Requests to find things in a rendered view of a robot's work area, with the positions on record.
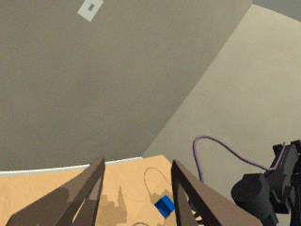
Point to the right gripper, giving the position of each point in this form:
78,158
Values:
200,222

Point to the blue block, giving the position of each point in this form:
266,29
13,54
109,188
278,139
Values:
165,206

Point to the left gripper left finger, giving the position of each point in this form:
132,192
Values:
59,207

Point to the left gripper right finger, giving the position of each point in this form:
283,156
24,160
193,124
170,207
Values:
213,208

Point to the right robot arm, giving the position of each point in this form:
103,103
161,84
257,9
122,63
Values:
249,193

